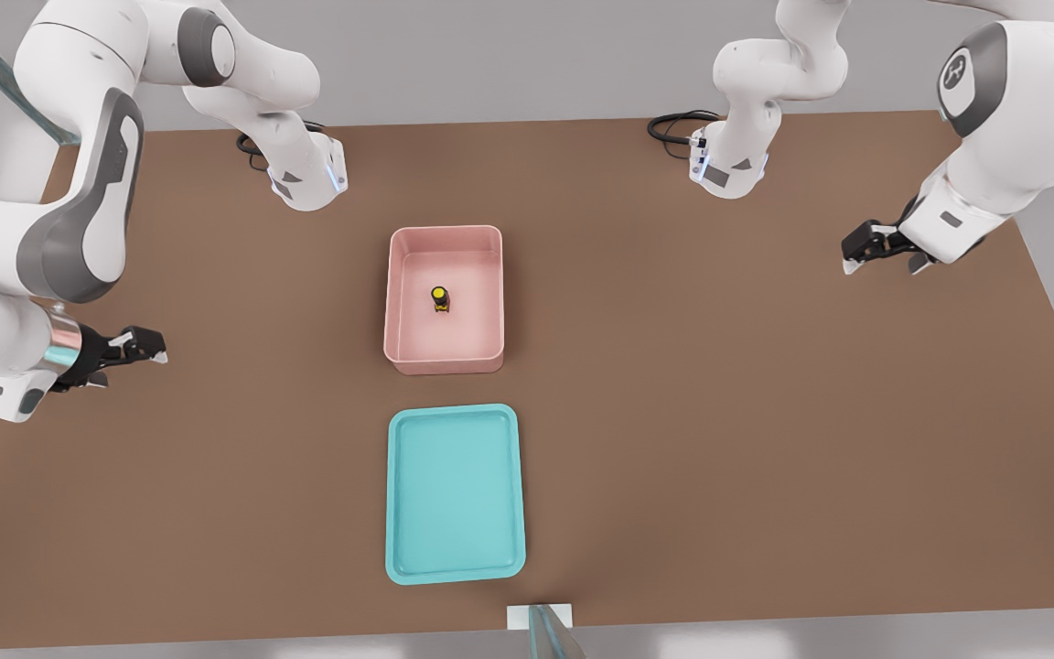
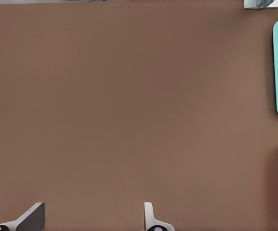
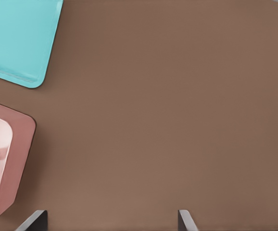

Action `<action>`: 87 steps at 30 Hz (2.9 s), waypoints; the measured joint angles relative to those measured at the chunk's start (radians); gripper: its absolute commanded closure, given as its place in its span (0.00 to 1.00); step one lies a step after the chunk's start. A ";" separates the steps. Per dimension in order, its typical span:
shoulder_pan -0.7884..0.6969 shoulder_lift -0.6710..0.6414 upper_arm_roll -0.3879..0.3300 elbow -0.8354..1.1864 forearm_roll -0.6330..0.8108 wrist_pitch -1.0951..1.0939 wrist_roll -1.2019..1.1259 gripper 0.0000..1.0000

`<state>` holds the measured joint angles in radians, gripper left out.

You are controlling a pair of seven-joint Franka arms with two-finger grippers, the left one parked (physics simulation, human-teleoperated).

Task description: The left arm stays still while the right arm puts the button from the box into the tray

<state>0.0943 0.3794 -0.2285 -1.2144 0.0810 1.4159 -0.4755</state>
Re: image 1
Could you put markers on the pale blue-green tray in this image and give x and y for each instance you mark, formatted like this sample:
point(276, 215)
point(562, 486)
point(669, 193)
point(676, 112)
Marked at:
point(454, 494)

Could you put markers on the pink plastic box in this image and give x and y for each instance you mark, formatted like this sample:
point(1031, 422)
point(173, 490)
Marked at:
point(443, 352)

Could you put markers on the yellow-topped black button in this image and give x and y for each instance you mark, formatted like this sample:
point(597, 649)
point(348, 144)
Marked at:
point(439, 297)

